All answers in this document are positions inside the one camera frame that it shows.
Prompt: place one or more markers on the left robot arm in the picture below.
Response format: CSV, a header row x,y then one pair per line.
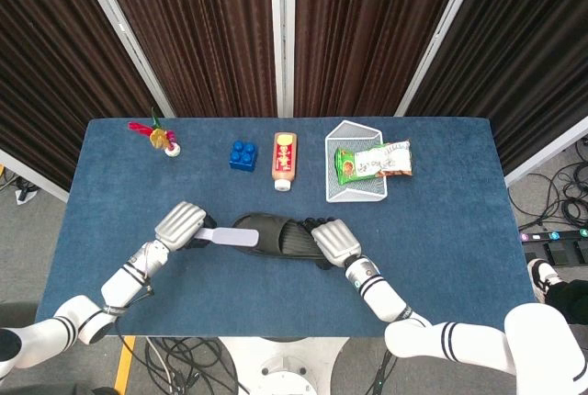
x,y
119,285

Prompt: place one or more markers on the black foot pedal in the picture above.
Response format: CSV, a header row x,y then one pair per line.
x,y
562,252

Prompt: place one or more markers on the colourful feather shuttlecock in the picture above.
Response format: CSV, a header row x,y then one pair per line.
x,y
160,138

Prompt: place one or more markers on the black trouser leg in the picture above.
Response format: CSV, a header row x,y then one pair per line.
x,y
569,298

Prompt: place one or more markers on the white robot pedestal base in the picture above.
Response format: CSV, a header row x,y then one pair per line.
x,y
285,363

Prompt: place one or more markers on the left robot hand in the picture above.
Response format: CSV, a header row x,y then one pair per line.
x,y
181,225

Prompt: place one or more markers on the white screen frame rail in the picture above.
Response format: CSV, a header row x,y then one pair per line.
x,y
546,154
32,172

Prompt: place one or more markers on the orange brown snack packet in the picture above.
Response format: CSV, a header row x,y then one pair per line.
x,y
397,173

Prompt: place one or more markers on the white screen frame post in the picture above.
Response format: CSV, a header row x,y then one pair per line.
x,y
124,32
441,32
282,32

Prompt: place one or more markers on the white black sneaker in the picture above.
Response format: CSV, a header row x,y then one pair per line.
x,y
542,275

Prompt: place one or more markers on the blue toy building block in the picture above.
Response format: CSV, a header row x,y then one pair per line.
x,y
243,156

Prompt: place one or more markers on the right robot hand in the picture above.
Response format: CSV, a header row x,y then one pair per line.
x,y
335,241

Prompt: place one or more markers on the black rubber slipper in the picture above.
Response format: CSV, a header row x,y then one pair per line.
x,y
285,239

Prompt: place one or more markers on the blue table cloth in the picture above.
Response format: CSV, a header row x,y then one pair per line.
x,y
248,294

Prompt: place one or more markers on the white snack packet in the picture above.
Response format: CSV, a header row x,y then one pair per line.
x,y
383,161

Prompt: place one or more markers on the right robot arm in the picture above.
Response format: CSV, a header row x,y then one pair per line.
x,y
381,294

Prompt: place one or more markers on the orange sauce squeeze bottle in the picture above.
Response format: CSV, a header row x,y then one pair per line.
x,y
285,158

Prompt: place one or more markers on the yellow floor tape strip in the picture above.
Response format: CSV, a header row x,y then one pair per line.
x,y
124,365

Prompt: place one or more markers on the brown pleated curtain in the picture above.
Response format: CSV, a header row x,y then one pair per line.
x,y
46,69
197,32
367,32
528,46

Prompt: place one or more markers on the green snack packet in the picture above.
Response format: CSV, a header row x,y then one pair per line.
x,y
345,167

